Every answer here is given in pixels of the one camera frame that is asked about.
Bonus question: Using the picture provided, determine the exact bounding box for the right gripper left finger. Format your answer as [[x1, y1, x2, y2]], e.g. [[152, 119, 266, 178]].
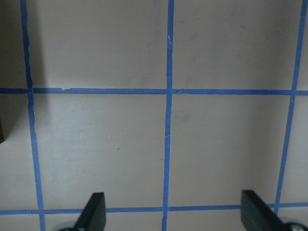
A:
[[54, 192, 106, 231]]

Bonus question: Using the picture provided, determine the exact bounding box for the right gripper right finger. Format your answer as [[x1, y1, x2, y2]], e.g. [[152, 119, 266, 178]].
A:
[[240, 190, 308, 231]]

